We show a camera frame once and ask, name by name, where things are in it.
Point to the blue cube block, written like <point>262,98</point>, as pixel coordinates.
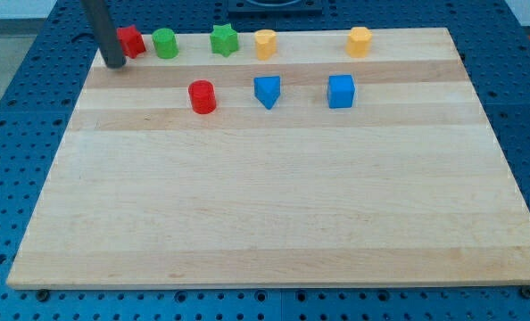
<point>340,91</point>

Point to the light wooden board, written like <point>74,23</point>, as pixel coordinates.
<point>409,187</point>

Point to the blue triangle block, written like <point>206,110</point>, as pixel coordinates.
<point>267,90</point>

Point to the red cylinder block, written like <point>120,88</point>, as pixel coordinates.
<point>202,96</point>

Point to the yellow heart block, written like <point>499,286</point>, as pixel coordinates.
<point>265,41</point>

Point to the green star block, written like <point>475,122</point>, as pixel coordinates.
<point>224,40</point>

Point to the yellow hexagon block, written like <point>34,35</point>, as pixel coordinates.
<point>358,42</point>

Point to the green cylinder block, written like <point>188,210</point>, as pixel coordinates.
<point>165,43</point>

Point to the red star block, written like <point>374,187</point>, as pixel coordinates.
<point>131,41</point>

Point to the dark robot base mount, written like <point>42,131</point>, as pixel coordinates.
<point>244,7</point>

